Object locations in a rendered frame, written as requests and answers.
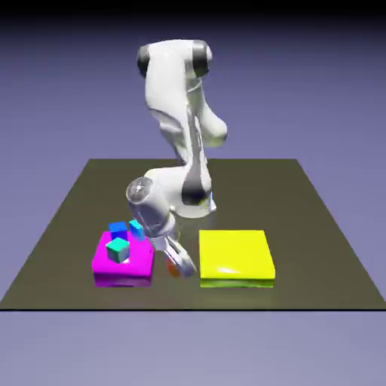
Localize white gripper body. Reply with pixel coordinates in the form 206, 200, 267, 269
161, 237, 198, 277

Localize small cyan cube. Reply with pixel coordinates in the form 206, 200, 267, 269
128, 219, 146, 243

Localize small teal cube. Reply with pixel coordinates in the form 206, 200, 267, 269
106, 237, 131, 264

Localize small blue cube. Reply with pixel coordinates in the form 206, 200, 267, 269
108, 221, 129, 241

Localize large magenta box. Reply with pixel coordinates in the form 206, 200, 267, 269
91, 231, 156, 288

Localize large yellow box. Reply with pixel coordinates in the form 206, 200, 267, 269
198, 229, 276, 289

